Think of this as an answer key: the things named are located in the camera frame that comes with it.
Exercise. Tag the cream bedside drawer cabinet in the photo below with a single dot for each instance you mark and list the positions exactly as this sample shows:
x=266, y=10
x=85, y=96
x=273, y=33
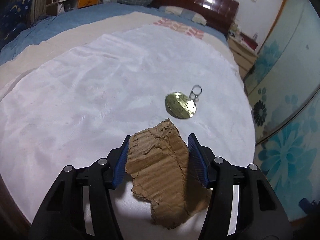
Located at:
x=244, y=57

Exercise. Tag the white woven bed cloth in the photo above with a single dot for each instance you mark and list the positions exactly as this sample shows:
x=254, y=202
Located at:
x=78, y=106

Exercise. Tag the dark red wooden headboard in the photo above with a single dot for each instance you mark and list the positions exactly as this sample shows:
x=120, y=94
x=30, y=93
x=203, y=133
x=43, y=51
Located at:
x=220, y=14

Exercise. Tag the white and blue pillow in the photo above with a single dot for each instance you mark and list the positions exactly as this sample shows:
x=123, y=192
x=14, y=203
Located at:
x=184, y=13

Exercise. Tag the navy star pattern bedding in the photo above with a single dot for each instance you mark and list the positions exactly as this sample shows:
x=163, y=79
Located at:
x=14, y=20

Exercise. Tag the blue bed sheet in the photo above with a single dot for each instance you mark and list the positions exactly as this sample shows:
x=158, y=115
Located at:
x=53, y=25

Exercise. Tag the beige leaf pattern blanket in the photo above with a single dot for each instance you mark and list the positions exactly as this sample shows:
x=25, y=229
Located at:
x=35, y=55

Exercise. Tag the gold tin can lid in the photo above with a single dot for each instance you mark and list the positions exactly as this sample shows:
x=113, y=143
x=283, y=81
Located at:
x=183, y=106

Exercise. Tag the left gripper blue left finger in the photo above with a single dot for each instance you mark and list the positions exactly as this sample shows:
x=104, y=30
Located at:
x=118, y=160

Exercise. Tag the blue flower sliding door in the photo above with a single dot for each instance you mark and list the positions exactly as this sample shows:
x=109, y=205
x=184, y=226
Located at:
x=283, y=91

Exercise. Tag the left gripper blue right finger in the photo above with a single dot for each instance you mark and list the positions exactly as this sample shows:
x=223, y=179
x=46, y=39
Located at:
x=198, y=159

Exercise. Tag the torn brown cardboard piece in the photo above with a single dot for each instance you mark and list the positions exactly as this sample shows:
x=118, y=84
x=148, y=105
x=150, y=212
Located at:
x=162, y=173

